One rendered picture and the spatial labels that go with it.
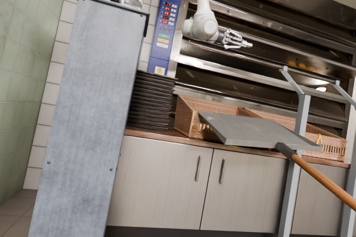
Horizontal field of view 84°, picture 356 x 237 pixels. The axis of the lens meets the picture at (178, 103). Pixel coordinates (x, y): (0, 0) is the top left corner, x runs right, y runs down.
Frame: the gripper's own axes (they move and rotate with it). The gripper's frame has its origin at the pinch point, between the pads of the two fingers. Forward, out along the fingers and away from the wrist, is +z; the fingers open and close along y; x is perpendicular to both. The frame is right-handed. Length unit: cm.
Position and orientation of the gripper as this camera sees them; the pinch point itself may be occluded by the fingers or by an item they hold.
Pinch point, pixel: (246, 44)
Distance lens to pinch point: 134.4
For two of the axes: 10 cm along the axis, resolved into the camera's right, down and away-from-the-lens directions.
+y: -1.8, 9.8, -0.4
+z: 9.6, 1.9, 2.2
